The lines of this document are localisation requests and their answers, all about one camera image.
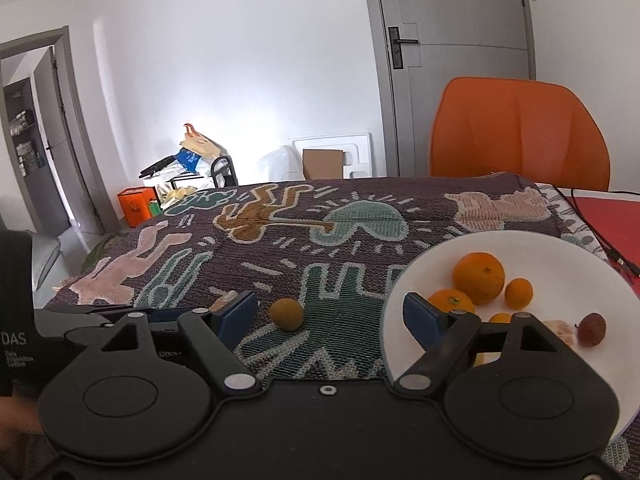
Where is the woven printed blanket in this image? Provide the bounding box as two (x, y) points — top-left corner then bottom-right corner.
(42, 172), (640, 480)

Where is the black door handle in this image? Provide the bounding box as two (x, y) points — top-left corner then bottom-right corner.
(388, 26), (420, 70)

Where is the white plastic bag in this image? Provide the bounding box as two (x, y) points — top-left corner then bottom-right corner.
(257, 145), (303, 183)

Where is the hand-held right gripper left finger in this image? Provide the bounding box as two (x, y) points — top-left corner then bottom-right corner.
(97, 290), (263, 397)

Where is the black cable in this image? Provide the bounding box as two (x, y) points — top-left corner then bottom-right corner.
(555, 187), (640, 276)

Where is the medium orange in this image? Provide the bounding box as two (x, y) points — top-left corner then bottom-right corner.
(427, 287), (476, 316)

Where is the white plate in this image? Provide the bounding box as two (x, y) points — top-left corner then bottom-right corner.
(380, 231), (635, 438)

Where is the black storage rack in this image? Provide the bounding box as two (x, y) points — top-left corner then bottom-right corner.
(139, 155), (211, 196)

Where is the brown-green round fruit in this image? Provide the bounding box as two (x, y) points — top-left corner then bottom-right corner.
(268, 297), (304, 332)

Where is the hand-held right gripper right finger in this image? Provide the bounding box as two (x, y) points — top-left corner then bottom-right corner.
(392, 292), (568, 396)

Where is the orange shopping bag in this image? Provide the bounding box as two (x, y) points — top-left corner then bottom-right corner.
(117, 186), (156, 228)

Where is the peeled tangerine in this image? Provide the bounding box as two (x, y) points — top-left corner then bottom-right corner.
(542, 320), (577, 347)

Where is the large orange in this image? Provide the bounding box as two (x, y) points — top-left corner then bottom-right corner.
(452, 252), (506, 306)

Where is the grey doorway frame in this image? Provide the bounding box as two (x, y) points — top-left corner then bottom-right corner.
(0, 26), (121, 236)

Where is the grey sofa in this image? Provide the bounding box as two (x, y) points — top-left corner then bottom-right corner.
(31, 235), (62, 293)

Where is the black trolley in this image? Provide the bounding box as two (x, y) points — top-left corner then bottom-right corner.
(209, 156), (238, 188)

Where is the beige paper bag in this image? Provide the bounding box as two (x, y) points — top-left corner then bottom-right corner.
(177, 124), (223, 158)

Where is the grey shelf unit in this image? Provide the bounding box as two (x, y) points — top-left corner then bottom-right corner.
(4, 77), (48, 176)

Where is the orange chair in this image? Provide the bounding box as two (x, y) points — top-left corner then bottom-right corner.
(429, 76), (612, 192)

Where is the green rug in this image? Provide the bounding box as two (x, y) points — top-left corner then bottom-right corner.
(80, 232), (128, 273)

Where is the red-brown lychee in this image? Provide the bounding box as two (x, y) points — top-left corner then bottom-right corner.
(576, 312), (607, 347)

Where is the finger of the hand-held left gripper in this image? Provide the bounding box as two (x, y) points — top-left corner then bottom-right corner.
(75, 305), (182, 331)

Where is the white floral cloth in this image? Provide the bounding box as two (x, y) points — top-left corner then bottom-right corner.
(537, 182), (608, 261)

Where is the cardboard box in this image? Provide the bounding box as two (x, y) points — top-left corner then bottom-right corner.
(301, 148), (346, 181)

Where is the person's left hand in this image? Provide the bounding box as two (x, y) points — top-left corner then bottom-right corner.
(0, 395), (46, 461)

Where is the red table cover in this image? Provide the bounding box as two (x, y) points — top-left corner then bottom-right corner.
(557, 187), (640, 271)

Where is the white foam board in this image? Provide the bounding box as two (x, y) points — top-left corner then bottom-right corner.
(289, 132), (375, 180)

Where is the grey door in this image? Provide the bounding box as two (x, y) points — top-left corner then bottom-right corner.
(361, 0), (537, 178)

